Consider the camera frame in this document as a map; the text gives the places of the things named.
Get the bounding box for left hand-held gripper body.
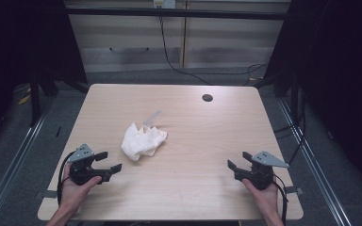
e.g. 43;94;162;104
67;143;112;186

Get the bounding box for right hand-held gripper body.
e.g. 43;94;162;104
234;151;290;191

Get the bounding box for white towel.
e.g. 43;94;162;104
121;108;169;162

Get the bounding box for person's left hand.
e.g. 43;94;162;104
58;173;103;215

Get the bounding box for person's right hand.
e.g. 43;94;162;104
241;178;279;218

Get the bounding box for grey tape strip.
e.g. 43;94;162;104
283;186;304;196
34;189;59;200

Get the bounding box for yellow floor item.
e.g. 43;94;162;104
18;88;32;105

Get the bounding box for black curtain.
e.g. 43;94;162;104
0;0;88;152
263;0;362;197

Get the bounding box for white cabinet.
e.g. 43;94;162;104
64;0;291;73

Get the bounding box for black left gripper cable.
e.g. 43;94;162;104
56;151;76;205

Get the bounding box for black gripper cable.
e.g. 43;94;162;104
56;151;76;205
271;173;289;226

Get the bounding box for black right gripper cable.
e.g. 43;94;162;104
271;173;289;226

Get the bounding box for black floor cables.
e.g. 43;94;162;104
274;93;307;167

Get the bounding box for metal floor rail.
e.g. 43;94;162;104
0;103;54;226
277;98;354;226

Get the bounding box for black stand post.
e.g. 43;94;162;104
290;72;300;126
29;62;41;128

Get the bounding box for black cabinet handle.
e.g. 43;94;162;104
108;46;150;54

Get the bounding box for long black wall cable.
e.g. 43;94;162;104
158;8;269;87

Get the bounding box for black horizontal frame bar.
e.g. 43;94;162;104
65;8;291;22

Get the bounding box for white wall socket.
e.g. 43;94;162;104
153;0;177;9

